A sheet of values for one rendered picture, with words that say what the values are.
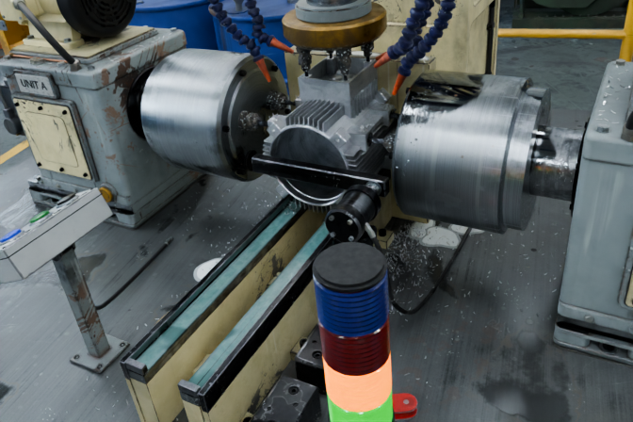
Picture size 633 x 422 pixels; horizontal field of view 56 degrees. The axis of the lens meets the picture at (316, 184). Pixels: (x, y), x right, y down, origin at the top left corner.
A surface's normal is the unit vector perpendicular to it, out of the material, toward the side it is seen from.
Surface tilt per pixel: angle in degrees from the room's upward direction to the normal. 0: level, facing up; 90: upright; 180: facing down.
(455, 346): 0
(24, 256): 67
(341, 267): 0
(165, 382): 90
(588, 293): 90
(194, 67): 20
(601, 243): 90
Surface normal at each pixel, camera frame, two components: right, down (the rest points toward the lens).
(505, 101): -0.27, -0.58
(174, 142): -0.46, 0.51
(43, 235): 0.77, -0.18
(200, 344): 0.88, 0.17
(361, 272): -0.09, -0.86
